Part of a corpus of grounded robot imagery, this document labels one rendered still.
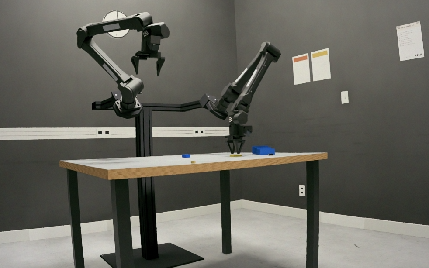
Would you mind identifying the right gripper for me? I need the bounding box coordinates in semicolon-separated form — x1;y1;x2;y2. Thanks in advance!
131;51;165;76

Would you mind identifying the blue three-compartment bin rack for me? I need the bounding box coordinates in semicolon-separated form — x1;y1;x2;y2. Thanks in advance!
252;146;275;155

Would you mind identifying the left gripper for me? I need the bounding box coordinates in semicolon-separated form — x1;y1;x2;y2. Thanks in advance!
225;125;245;154

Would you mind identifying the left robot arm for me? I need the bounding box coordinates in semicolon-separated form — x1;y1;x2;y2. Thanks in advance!
209;42;281;137

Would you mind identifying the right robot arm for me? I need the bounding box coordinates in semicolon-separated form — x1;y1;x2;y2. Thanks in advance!
76;12;170;113

